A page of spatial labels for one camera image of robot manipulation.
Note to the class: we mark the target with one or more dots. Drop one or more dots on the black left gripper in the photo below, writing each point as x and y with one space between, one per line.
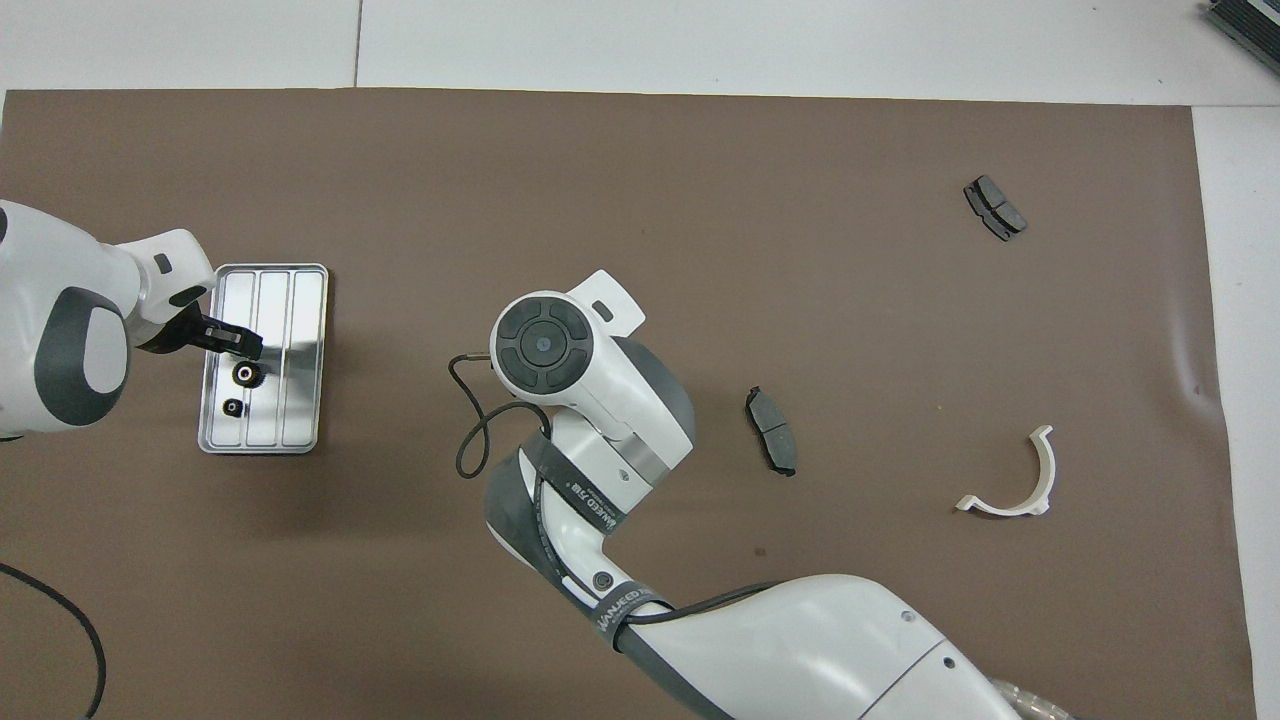
180 335

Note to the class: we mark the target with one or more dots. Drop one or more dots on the large black bearing gear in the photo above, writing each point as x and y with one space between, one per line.
247 373

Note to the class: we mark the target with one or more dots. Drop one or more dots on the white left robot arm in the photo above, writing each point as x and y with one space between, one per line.
60 280

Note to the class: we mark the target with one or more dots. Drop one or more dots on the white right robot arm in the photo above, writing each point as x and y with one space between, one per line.
620 390

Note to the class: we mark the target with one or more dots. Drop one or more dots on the silver metal tray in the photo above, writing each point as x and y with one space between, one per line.
300 420

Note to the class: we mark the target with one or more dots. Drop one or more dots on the brown table mat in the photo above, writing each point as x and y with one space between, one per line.
600 200

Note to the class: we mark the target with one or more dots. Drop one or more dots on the long grey brake pad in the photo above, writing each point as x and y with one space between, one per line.
770 425

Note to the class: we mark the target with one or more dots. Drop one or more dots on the short grey brake pad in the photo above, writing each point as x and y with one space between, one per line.
995 205

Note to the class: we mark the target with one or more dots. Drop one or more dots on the dark keyboard device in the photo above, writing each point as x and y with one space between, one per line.
1250 25

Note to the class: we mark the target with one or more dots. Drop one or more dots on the white curved plastic bracket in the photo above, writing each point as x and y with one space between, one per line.
1000 509

